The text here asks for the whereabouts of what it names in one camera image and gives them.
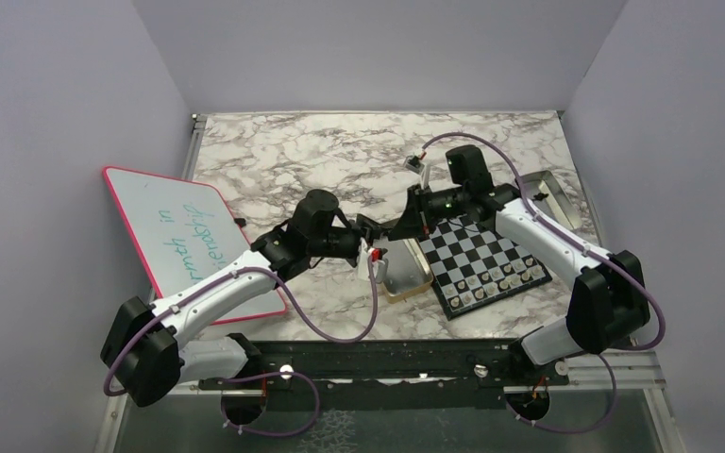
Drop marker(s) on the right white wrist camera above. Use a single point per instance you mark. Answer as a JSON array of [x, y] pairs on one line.
[[416, 164]]

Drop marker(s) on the black white chessboard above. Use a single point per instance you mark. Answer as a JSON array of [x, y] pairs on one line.
[[461, 250]]

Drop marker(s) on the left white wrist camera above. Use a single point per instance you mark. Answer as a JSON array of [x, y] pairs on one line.
[[372, 262]]

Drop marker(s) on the red framed whiteboard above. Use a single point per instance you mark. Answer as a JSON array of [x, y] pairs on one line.
[[182, 231]]

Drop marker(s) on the black table front rail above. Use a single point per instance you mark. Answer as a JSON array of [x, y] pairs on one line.
[[253, 377]]

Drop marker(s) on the white box of black pieces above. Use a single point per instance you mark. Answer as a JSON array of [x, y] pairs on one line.
[[549, 196]]

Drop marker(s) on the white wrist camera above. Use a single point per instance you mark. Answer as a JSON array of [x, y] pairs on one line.
[[372, 262], [416, 164]]

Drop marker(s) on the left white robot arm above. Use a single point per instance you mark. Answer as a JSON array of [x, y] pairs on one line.
[[142, 350]]

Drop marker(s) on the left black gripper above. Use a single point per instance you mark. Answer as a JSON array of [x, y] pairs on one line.
[[371, 229]]

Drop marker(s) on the gold metal tin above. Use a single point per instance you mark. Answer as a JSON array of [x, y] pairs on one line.
[[408, 272]]

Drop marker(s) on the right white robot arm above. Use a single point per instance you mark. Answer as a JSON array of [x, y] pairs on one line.
[[607, 301]]

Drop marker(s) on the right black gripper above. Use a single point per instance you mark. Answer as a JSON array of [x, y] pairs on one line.
[[410, 224]]

